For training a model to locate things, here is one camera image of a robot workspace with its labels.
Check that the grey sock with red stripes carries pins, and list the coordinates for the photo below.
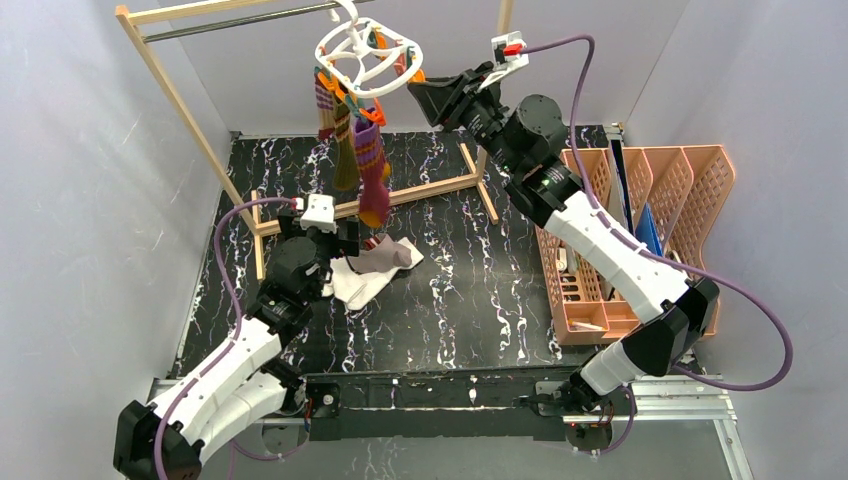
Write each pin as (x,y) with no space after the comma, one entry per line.
(375,255)

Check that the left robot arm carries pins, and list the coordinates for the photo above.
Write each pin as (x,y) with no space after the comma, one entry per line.
(243,379)

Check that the metal hanging rod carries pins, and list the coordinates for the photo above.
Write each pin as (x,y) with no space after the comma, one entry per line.
(239,22)

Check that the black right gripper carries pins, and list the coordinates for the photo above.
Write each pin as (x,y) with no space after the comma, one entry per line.
(461,102)

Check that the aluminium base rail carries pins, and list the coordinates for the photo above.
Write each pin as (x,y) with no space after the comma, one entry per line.
(669,398)

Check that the wooden clothes rack frame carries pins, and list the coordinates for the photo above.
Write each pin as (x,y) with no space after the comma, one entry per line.
(131,21)

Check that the white board in organizer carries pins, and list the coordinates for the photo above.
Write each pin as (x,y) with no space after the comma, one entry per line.
(619,204)

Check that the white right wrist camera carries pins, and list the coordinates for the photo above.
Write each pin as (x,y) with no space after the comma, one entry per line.
(508,58)

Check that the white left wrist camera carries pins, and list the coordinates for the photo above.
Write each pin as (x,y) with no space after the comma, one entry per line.
(316,210)

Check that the white plastic clip hanger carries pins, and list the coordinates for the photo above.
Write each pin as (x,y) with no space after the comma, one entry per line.
(365,56)

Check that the blue folder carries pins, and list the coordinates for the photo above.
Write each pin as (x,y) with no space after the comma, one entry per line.
(646,231)

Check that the white fluffy sock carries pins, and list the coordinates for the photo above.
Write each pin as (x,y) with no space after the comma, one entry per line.
(355,290)
(406,255)

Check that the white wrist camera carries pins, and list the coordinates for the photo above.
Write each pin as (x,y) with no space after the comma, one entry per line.
(508,58)
(316,210)

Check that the orange plastic desk organizer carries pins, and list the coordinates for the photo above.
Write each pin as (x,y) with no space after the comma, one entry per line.
(676,195)

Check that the maroon yellow striped sock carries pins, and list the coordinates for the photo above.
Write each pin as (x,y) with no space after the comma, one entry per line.
(374,200)

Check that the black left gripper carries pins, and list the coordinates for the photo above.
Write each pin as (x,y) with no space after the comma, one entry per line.
(341,240)

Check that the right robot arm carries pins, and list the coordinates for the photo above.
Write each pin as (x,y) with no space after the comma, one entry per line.
(526,142)

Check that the beige purple striped sock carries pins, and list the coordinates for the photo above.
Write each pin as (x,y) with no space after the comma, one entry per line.
(325,108)

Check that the olive striped sock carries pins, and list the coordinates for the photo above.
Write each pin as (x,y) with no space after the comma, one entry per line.
(346,176)

